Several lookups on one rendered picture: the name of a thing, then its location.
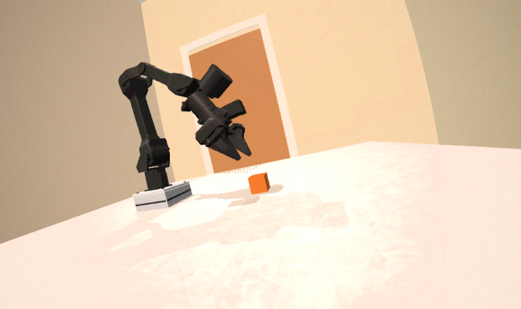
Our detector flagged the orange block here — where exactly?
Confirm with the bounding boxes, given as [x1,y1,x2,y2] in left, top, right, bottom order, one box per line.
[248,173,270,194]

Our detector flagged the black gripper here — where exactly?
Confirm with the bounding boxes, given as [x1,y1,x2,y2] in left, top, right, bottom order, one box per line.
[196,104,251,161]

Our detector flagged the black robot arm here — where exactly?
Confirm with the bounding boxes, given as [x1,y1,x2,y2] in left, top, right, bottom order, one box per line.
[118,62,246,192]

